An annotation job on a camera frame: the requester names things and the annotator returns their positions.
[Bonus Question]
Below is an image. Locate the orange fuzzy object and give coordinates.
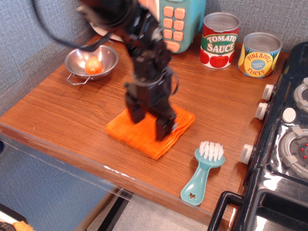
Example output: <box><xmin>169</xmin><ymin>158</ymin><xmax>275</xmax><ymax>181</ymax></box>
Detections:
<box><xmin>0</xmin><ymin>221</ymin><xmax>34</xmax><ymax>231</ymax></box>

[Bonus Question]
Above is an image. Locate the teal scrub brush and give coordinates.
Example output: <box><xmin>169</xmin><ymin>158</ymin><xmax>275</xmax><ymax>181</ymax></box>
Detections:
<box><xmin>180</xmin><ymin>141</ymin><xmax>225</xmax><ymax>206</ymax></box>

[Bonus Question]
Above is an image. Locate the orange towel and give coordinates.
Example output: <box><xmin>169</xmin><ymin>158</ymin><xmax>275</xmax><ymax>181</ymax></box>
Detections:
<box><xmin>105</xmin><ymin>105</ymin><xmax>195</xmax><ymax>160</ymax></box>

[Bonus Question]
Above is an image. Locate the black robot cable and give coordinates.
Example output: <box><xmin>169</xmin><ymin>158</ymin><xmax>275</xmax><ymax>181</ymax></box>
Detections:
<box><xmin>31</xmin><ymin>0</ymin><xmax>114</xmax><ymax>52</ymax></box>

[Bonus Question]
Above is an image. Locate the red tomato sauce can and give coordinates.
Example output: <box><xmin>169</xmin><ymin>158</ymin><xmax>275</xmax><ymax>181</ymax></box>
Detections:
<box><xmin>199</xmin><ymin>12</ymin><xmax>241</xmax><ymax>69</ymax></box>

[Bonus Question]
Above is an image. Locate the teal toy microwave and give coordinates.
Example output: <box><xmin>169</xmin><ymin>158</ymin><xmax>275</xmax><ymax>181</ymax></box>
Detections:
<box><xmin>92</xmin><ymin>0</ymin><xmax>207</xmax><ymax>54</ymax></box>

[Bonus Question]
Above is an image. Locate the white stove knob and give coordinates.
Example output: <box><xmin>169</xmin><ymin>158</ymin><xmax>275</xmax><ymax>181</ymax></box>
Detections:
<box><xmin>262</xmin><ymin>84</ymin><xmax>275</xmax><ymax>102</ymax></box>
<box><xmin>240</xmin><ymin>144</ymin><xmax>254</xmax><ymax>165</ymax></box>
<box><xmin>255</xmin><ymin>103</ymin><xmax>268</xmax><ymax>120</ymax></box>

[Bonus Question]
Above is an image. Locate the black toy stove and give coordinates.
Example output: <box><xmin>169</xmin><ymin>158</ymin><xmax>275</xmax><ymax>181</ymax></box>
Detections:
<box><xmin>208</xmin><ymin>42</ymin><xmax>308</xmax><ymax>231</ymax></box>

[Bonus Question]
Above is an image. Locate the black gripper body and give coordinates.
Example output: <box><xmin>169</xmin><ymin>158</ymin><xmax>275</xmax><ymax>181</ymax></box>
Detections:
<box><xmin>123</xmin><ymin>72</ymin><xmax>179</xmax><ymax>130</ymax></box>

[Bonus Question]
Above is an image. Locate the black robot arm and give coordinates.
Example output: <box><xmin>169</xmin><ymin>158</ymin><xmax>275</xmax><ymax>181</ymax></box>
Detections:
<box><xmin>77</xmin><ymin>0</ymin><xmax>177</xmax><ymax>141</ymax></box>

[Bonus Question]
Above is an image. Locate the yellow pineapple slices can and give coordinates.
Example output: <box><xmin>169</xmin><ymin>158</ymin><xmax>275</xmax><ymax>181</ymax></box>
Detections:
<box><xmin>238</xmin><ymin>32</ymin><xmax>282</xmax><ymax>78</ymax></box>

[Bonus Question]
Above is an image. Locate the small metal bowl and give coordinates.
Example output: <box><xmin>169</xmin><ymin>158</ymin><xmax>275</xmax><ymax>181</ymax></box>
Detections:
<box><xmin>64</xmin><ymin>40</ymin><xmax>118</xmax><ymax>86</ymax></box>

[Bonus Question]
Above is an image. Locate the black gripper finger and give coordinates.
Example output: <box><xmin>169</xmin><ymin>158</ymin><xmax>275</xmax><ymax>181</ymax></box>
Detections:
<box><xmin>156</xmin><ymin>117</ymin><xmax>176</xmax><ymax>141</ymax></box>
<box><xmin>125</xmin><ymin>93</ymin><xmax>146</xmax><ymax>124</ymax></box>

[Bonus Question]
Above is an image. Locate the orange toy onion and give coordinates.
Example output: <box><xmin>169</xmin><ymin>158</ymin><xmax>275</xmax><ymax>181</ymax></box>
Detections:
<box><xmin>84</xmin><ymin>56</ymin><xmax>103</xmax><ymax>75</ymax></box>

